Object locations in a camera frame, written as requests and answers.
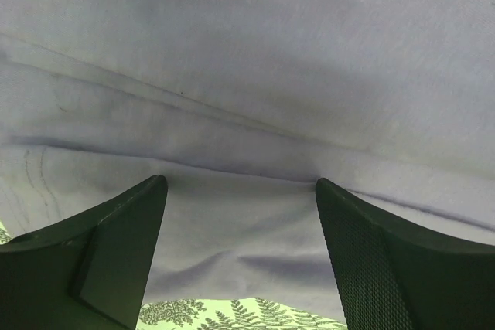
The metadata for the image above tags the floral table cloth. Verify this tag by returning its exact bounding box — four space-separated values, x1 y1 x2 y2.
0 221 349 330

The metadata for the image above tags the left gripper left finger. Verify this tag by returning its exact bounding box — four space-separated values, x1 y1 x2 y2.
1 175 167 329

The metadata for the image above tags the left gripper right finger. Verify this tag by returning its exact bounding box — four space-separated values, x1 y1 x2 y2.
316 179 494 329

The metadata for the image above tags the purple t shirt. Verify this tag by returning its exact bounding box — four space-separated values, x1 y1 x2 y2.
1 0 494 320

